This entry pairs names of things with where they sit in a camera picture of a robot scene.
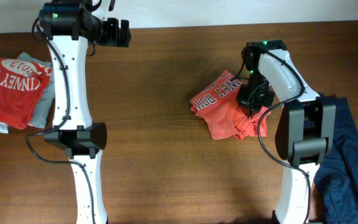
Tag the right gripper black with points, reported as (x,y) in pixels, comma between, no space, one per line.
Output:
(247,103)

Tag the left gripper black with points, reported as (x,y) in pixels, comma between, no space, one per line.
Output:
(113,40)

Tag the orange-red t-shirt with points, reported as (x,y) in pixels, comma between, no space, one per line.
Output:
(217,105)

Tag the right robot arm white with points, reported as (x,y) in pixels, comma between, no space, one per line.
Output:
(305,130)

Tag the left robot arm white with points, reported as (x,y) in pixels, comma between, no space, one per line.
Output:
(69,28)

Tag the folded light blue t-shirt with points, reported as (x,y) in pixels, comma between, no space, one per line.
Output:
(39,118)

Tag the folded red printed t-shirt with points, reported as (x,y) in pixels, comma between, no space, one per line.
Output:
(22,84)

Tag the navy blue garment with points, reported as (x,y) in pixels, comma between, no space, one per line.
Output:
(337,177)

